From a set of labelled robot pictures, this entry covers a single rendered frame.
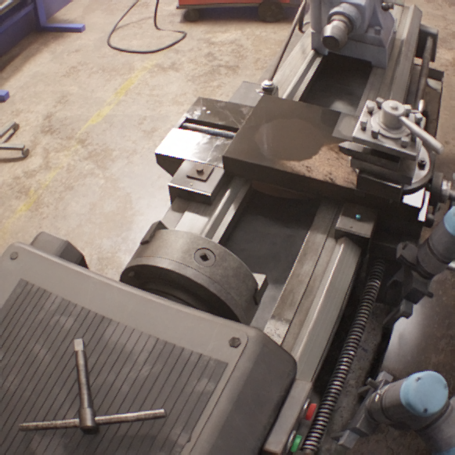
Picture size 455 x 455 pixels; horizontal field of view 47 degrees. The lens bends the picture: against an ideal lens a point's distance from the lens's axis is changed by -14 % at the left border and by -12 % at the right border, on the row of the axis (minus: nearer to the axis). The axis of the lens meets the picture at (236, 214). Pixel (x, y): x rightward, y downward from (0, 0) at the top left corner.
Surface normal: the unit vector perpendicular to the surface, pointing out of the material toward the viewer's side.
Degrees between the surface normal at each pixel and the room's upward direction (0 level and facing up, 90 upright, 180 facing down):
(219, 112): 0
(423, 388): 19
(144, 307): 0
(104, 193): 0
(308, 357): 36
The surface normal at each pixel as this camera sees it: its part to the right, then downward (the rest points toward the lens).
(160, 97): -0.04, -0.69
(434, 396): 0.18, -0.48
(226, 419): 0.62, -0.31
